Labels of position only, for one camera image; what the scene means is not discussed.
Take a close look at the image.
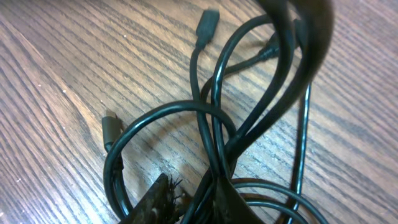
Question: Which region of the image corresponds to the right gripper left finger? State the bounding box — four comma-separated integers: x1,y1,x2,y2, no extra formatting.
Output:
118,173,183,224

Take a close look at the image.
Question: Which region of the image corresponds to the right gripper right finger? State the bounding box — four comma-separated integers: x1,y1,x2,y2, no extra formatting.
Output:
214,177,263,224

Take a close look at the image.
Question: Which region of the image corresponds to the black USB cable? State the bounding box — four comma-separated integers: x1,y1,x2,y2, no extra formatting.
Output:
102,0,335,224

